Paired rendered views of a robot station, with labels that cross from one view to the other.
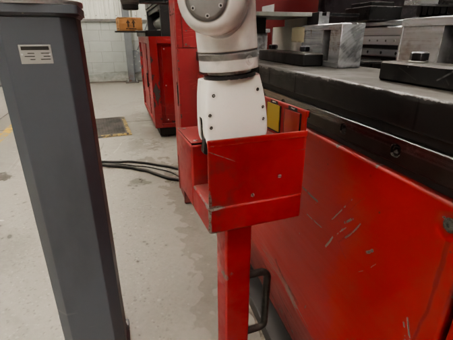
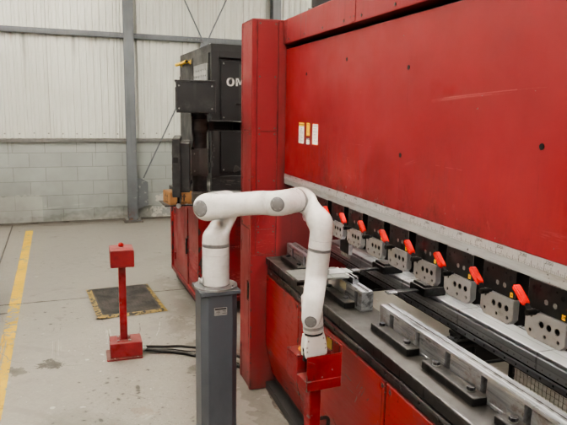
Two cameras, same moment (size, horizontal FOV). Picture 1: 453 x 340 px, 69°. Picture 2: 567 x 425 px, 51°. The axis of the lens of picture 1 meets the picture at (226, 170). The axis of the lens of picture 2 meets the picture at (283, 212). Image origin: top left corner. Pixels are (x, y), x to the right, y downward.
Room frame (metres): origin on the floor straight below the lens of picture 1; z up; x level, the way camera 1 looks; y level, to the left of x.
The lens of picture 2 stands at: (-1.79, 0.25, 1.78)
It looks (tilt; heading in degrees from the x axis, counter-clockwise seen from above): 10 degrees down; 357
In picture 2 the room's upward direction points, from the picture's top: 1 degrees clockwise
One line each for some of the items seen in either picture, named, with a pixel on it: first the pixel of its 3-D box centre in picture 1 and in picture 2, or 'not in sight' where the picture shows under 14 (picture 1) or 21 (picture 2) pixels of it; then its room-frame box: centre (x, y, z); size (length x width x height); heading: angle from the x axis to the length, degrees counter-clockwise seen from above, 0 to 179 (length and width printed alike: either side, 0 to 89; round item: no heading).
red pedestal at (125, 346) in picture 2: not in sight; (122, 299); (2.36, 1.17, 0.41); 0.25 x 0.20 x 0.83; 105
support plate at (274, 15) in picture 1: (252, 15); (316, 274); (0.99, -0.07, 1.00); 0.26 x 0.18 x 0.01; 105
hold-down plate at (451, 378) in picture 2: not in sight; (452, 381); (0.05, -0.43, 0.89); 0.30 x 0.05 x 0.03; 15
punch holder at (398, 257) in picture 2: not in sight; (407, 247); (0.48, -0.37, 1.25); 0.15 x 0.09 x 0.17; 15
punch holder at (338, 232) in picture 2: not in sight; (344, 220); (1.06, -0.21, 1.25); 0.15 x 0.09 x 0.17; 15
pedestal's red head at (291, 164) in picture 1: (234, 153); (313, 359); (0.55, -0.01, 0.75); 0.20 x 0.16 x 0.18; 20
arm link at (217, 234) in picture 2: not in sight; (220, 217); (0.80, 0.39, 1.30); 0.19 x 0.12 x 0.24; 145
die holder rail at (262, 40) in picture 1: (241, 41); (305, 259); (1.56, -0.07, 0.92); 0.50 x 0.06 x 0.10; 15
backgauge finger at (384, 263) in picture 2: (350, 11); (374, 266); (1.07, -0.37, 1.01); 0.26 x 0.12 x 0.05; 105
